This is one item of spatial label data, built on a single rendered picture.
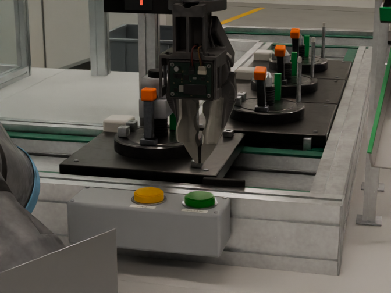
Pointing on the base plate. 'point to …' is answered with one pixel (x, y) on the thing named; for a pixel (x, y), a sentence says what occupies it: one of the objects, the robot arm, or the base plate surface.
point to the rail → (258, 240)
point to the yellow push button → (148, 195)
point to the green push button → (199, 199)
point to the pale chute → (382, 125)
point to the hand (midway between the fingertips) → (201, 151)
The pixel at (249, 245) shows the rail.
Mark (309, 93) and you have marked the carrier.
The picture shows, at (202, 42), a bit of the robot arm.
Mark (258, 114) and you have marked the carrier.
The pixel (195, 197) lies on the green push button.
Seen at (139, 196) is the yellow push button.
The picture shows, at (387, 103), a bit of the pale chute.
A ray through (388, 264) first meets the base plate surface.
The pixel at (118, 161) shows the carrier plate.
